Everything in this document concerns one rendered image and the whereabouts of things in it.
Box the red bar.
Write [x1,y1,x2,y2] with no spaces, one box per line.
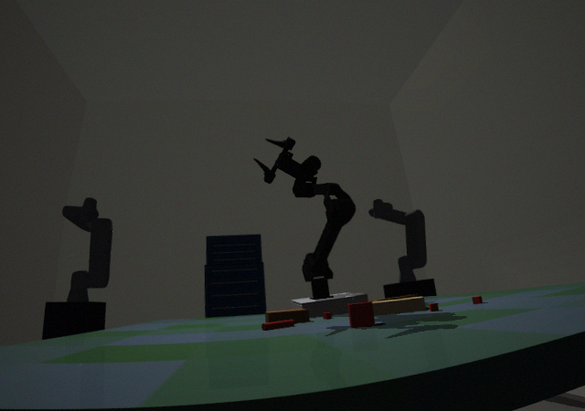
[261,320,295,331]

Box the brown square block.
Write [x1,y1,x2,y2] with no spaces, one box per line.
[265,309,309,323]

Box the tan square block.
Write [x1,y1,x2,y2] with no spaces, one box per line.
[372,297,426,315]

